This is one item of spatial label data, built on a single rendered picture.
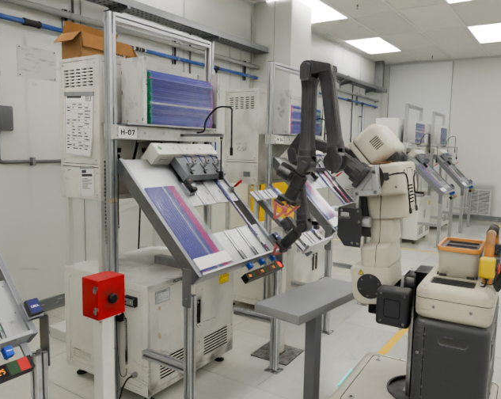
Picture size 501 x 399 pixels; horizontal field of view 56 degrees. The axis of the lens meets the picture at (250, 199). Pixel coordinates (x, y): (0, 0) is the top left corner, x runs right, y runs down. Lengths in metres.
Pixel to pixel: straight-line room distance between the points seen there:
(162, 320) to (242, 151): 1.65
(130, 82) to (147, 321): 1.16
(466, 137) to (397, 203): 7.83
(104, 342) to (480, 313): 1.37
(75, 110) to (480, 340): 2.08
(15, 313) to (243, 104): 2.51
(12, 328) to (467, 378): 1.48
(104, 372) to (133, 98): 1.27
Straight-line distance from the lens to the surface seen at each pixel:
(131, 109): 2.45
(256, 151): 3.56
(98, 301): 1.88
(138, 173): 2.36
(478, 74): 9.83
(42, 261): 3.93
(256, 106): 3.58
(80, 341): 2.82
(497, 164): 9.68
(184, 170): 2.49
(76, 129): 2.59
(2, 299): 1.63
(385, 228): 2.00
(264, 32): 5.93
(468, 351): 1.85
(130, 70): 2.47
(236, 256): 2.35
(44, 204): 3.88
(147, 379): 2.49
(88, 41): 2.66
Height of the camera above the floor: 1.28
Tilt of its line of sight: 6 degrees down
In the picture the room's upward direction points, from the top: 1 degrees clockwise
